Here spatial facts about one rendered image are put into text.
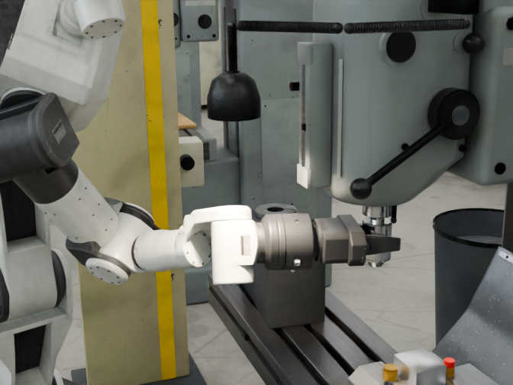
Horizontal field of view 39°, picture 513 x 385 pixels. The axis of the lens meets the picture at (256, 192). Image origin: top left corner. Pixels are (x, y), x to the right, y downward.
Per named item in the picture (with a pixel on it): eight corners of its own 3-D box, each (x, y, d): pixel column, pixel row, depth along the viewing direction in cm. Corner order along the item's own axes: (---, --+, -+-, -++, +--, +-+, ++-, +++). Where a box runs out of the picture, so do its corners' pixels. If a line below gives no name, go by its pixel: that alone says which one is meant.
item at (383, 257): (390, 254, 119) (392, 222, 117) (390, 265, 114) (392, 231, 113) (361, 253, 120) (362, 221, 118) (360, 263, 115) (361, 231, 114)
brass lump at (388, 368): (387, 383, 106) (388, 372, 106) (379, 376, 108) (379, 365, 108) (400, 380, 107) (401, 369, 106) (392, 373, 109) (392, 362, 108)
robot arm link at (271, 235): (285, 210, 111) (211, 212, 109) (289, 281, 109) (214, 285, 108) (276, 217, 122) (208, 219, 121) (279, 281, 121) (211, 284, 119)
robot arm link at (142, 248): (192, 283, 120) (123, 286, 133) (214, 231, 125) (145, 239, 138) (148, 249, 114) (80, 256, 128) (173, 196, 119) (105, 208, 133)
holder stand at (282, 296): (268, 329, 147) (267, 236, 141) (243, 287, 167) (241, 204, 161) (325, 322, 149) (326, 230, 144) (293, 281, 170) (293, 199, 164)
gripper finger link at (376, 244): (398, 252, 115) (359, 253, 114) (399, 233, 114) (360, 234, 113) (401, 256, 113) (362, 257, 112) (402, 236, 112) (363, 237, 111)
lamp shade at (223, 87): (196, 118, 98) (195, 72, 96) (227, 110, 104) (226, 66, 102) (241, 123, 94) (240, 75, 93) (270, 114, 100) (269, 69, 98)
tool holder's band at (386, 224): (392, 222, 117) (392, 216, 117) (392, 231, 113) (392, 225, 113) (362, 221, 118) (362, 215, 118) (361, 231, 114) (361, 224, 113)
